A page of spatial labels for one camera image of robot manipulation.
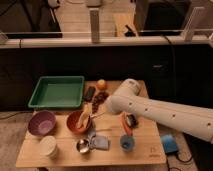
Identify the metal fork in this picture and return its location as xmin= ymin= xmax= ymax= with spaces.
xmin=90 ymin=112 xmax=106 ymax=119

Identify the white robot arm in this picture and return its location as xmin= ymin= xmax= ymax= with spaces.
xmin=106 ymin=79 xmax=213 ymax=144

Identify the blue cup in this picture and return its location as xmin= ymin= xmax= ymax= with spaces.
xmin=120 ymin=135 xmax=135 ymax=152

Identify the metal cup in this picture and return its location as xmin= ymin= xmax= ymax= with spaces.
xmin=76 ymin=139 xmax=90 ymax=154

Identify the white cup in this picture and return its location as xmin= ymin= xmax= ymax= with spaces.
xmin=38 ymin=136 xmax=58 ymax=158

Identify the orange fruit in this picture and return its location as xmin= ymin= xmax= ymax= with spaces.
xmin=96 ymin=79 xmax=107 ymax=90

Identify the dark grape bunch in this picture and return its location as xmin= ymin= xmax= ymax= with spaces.
xmin=92 ymin=92 xmax=109 ymax=113

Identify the black round gadget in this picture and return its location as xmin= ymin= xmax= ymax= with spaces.
xmin=125 ymin=114 xmax=138 ymax=128

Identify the yellow banana peel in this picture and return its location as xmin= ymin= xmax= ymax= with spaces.
xmin=76 ymin=103 xmax=92 ymax=129

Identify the orange carrot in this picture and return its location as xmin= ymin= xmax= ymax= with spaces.
xmin=121 ymin=113 xmax=133 ymax=136

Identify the brown bowl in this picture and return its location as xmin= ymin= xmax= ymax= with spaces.
xmin=66 ymin=110 xmax=91 ymax=134

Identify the wooden table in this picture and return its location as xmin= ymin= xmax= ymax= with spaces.
xmin=14 ymin=79 xmax=167 ymax=168

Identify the green plastic tray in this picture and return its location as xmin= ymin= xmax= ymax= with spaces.
xmin=28 ymin=76 xmax=85 ymax=109

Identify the blue grey cloth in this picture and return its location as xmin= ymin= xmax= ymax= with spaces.
xmin=88 ymin=127 xmax=109 ymax=150

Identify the purple bowl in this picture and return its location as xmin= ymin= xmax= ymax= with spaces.
xmin=28 ymin=110 xmax=56 ymax=136

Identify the blue box on floor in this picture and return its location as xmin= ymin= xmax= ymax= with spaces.
xmin=161 ymin=134 xmax=179 ymax=154

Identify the white horizontal rail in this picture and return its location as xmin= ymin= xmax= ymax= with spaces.
xmin=0 ymin=34 xmax=213 ymax=49

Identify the white slanted post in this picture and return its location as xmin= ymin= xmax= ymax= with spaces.
xmin=181 ymin=6 xmax=205 ymax=41

